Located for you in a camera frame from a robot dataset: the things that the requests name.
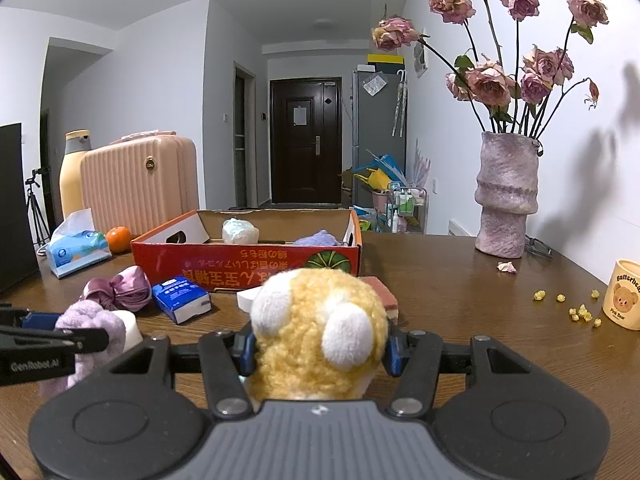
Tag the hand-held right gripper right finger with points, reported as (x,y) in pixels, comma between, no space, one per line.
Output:
(395,355)

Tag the white wall panel box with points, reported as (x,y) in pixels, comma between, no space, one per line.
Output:
(421,60)

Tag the orange mandarin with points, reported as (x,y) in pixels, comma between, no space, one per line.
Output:
(119,240)

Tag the yellow bear mug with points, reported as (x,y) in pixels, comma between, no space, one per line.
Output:
(622,295)

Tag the round ceiling lamp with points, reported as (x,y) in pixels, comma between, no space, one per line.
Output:
(325,23)

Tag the clear plastic document pouch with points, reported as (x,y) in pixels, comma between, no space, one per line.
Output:
(375,85)

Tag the yellow thermos jug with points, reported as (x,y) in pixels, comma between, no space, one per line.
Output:
(72,180)

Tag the yellow black box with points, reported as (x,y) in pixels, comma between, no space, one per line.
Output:
(385,60)

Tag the purple satin scrunchie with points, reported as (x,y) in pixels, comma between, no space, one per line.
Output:
(130,290)

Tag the black eyeglasses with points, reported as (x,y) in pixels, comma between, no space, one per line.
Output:
(540,247)

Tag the brown floor cardboard box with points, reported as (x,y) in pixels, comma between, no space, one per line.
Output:
(347,177)

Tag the black tripod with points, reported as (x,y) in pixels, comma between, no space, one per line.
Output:
(34,205)

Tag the dark side door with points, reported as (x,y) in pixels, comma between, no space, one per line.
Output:
(240,150)

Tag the grey refrigerator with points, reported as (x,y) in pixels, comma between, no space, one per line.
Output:
(377,130)

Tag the dark wooden entrance door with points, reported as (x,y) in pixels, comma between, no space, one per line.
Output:
(305,160)

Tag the pile of blue yellow bags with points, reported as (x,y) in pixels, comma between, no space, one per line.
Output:
(375,175)

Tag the red cardboard box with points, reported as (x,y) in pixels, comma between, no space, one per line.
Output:
(225,270)

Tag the fallen pink petal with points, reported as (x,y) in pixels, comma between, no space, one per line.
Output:
(507,267)

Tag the purple feather decoration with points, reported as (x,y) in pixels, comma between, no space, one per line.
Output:
(420,167)

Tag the dried pink roses bouquet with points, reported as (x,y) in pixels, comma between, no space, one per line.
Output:
(487,82)

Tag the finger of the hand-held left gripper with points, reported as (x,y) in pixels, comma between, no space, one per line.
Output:
(40,321)
(75,340)

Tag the yellow white plush toy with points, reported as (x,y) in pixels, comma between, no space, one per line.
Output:
(300,340)

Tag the white wall heater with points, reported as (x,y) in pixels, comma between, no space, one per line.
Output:
(457,227)

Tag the folded pale umbrella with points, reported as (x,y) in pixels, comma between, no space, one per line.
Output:
(398,105)

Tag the purple textured vase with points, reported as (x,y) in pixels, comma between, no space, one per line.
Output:
(505,195)

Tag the pink topped scouring sponge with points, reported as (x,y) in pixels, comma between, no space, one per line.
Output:
(385,295)

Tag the lilac fluffy headband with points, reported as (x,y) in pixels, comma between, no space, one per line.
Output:
(90,317)

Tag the trolley rack with bottles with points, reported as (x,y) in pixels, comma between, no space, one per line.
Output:
(405,205)

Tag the blue pocket tissue pack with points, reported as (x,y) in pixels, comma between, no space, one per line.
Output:
(180,297)

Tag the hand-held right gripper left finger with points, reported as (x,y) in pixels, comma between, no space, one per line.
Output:
(247,355)

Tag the white foam block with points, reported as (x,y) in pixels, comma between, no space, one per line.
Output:
(245,300)

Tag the blue tissue box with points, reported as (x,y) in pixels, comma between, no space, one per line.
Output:
(75,255)

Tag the purple knit pouch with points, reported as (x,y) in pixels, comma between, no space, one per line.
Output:
(317,239)

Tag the scattered yellow popcorn bits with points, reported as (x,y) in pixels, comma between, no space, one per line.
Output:
(580,312)

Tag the pink ribbed suitcase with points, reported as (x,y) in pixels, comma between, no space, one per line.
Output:
(135,185)

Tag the pink plastic bucket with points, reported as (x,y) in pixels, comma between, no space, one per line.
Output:
(381,200)

